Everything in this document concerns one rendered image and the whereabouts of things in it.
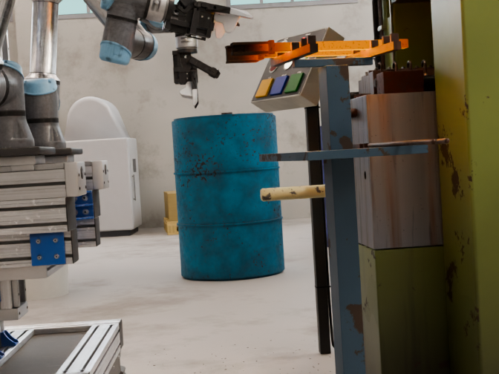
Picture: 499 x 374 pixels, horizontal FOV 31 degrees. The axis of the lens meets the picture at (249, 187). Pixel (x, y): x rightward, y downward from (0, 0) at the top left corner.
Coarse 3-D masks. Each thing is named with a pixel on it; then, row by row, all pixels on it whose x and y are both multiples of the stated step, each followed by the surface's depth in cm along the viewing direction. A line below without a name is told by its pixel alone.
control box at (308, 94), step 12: (300, 36) 337; (324, 36) 322; (336, 36) 325; (264, 72) 347; (276, 72) 339; (288, 72) 332; (300, 72) 324; (312, 72) 319; (300, 84) 320; (312, 84) 319; (264, 96) 338; (276, 96) 330; (288, 96) 323; (300, 96) 318; (312, 96) 319; (264, 108) 345; (276, 108) 340; (288, 108) 335
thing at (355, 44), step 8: (272, 40) 222; (360, 40) 229; (368, 40) 229; (400, 40) 232; (232, 48) 221; (240, 48) 222; (248, 48) 222; (256, 48) 223; (264, 48) 223; (272, 48) 222; (280, 48) 223; (288, 48) 224; (320, 48) 226; (328, 48) 227; (336, 48) 227; (344, 48) 228; (352, 48) 228; (360, 48) 229; (368, 48) 230
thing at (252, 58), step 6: (228, 48) 233; (228, 54) 233; (312, 54) 238; (318, 54) 239; (324, 54) 239; (330, 54) 240; (336, 54) 240; (342, 54) 241; (348, 54) 241; (228, 60) 232; (234, 60) 233; (240, 60) 233; (246, 60) 233; (252, 60) 234; (258, 60) 236
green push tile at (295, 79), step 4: (292, 76) 326; (296, 76) 323; (300, 76) 321; (292, 80) 325; (296, 80) 322; (300, 80) 321; (288, 84) 326; (292, 84) 323; (296, 84) 321; (288, 88) 324; (292, 88) 322; (296, 88) 320; (284, 92) 326; (288, 92) 324; (292, 92) 322
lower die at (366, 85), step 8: (368, 72) 279; (376, 72) 274; (424, 72) 276; (432, 72) 276; (360, 80) 291; (368, 80) 280; (360, 88) 292; (368, 88) 281; (376, 88) 274; (424, 88) 276; (432, 88) 276
